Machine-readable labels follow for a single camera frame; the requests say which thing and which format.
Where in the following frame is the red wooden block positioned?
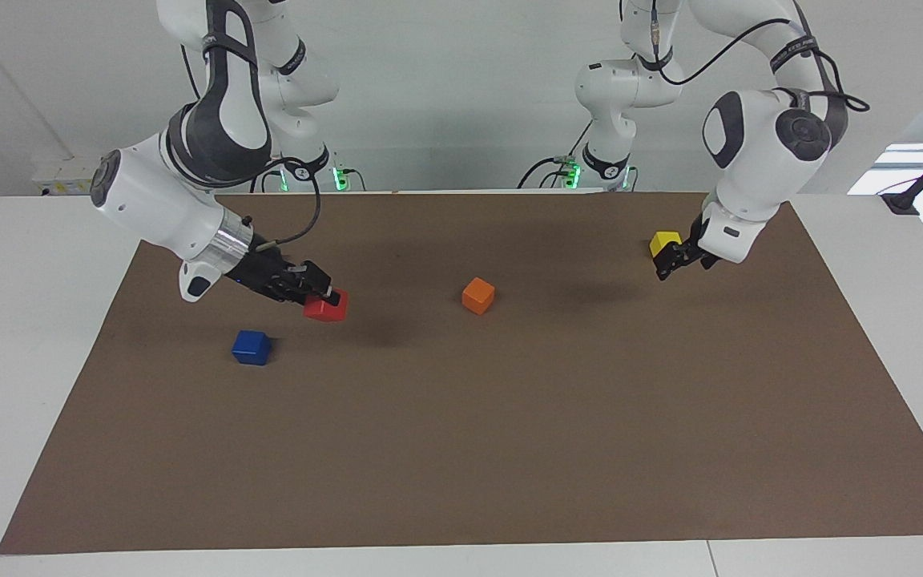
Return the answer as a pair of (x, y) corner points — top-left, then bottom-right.
(304, 290), (349, 324)

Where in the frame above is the blue wooden block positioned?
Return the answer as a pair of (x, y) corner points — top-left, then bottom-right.
(232, 329), (272, 367)

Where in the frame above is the orange wooden block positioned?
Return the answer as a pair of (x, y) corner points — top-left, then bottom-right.
(461, 277), (497, 317)

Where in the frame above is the brown table mat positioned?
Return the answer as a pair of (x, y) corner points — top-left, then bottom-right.
(0, 191), (923, 555)

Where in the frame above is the white cardboard box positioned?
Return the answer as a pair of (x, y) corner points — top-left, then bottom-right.
(32, 157), (102, 196)

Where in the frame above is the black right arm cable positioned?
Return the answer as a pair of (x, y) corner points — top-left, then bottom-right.
(244, 156), (323, 246)

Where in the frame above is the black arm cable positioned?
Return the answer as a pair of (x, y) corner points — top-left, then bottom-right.
(244, 156), (323, 246)
(648, 0), (871, 113)

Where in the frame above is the black right base cable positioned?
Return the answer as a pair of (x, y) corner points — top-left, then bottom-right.
(249, 156), (286, 193)

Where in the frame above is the black base cable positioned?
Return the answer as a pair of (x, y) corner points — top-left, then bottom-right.
(249, 156), (286, 193)
(518, 120), (592, 190)

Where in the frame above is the black left base cable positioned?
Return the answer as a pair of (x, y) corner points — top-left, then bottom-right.
(518, 120), (592, 190)

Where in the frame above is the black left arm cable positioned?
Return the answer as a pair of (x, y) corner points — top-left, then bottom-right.
(648, 0), (871, 113)

